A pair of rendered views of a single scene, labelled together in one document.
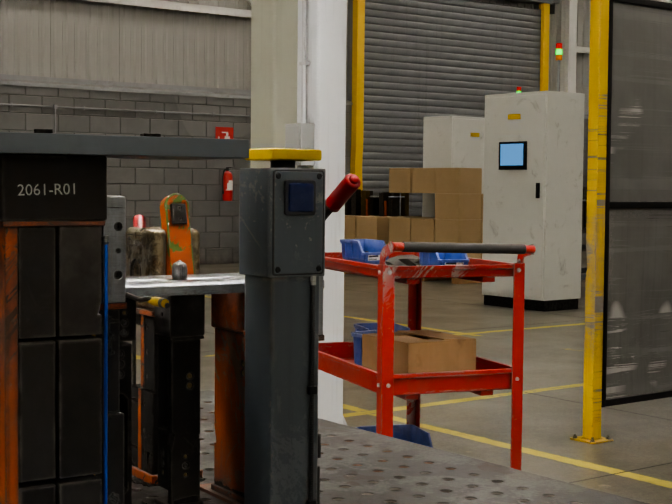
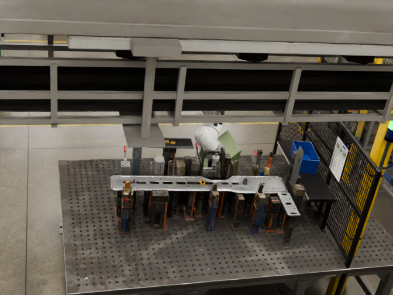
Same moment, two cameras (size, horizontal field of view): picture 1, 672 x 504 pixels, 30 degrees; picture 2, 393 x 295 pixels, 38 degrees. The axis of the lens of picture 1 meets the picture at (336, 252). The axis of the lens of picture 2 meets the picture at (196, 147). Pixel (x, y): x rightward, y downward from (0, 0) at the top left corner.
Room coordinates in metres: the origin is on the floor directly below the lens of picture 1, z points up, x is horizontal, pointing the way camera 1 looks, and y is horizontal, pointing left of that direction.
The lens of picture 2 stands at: (4.79, 1.77, 3.42)
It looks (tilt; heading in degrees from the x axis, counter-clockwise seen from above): 30 degrees down; 199
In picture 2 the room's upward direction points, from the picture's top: 8 degrees clockwise
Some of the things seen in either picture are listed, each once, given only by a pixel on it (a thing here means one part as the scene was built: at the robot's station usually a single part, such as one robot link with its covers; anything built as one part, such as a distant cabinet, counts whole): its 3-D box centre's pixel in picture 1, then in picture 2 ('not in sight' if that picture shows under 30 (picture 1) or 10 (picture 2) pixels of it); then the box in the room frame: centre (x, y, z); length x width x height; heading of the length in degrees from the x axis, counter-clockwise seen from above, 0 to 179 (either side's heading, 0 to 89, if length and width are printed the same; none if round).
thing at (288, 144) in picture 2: not in sight; (304, 168); (0.68, 1.30, 1.01); 0.90 x 0.22 x 0.03; 32
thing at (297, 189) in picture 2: not in sight; (295, 205); (1.05, 1.34, 0.88); 0.08 x 0.08 x 0.36; 32
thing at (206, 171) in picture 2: not in sight; (209, 174); (1.11, 0.62, 0.94); 0.18 x 0.13 x 0.49; 122
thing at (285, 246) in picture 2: not in sight; (289, 229); (1.32, 1.38, 0.84); 0.11 x 0.06 x 0.29; 32
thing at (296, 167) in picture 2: not in sight; (296, 166); (0.95, 1.27, 1.17); 0.12 x 0.01 x 0.34; 32
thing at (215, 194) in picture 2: not in sight; (211, 209); (1.45, 0.79, 0.87); 0.12 x 0.09 x 0.35; 32
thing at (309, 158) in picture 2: not in sight; (304, 157); (0.63, 1.27, 1.09); 0.30 x 0.17 x 0.13; 27
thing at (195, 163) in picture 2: not in sight; (193, 180); (1.18, 0.52, 0.89); 0.13 x 0.11 x 0.38; 32
